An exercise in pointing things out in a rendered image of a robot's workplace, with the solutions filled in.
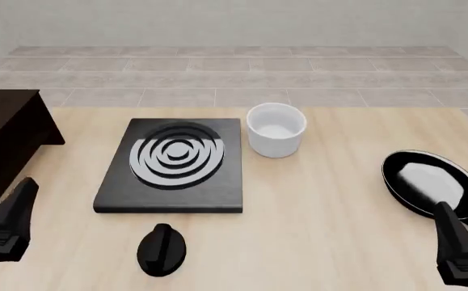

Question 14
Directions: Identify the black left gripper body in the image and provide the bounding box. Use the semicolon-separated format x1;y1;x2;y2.
0;231;31;264

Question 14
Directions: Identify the flat black stove plate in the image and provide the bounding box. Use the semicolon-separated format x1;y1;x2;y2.
93;117;245;215

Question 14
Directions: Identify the dark wooden cabinet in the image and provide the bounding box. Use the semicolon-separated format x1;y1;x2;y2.
0;88;66;224

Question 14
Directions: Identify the black frying pan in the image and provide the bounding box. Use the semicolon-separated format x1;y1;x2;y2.
381;149;468;235

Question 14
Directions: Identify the round black stove knob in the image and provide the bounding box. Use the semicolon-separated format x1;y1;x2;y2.
136;223;188;278

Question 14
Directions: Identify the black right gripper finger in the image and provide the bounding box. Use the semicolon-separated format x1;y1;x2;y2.
434;200;468;264

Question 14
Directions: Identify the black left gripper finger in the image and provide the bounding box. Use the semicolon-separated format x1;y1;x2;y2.
0;176;40;241

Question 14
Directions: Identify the white bowl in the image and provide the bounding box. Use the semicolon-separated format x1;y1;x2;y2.
246;102;308;159

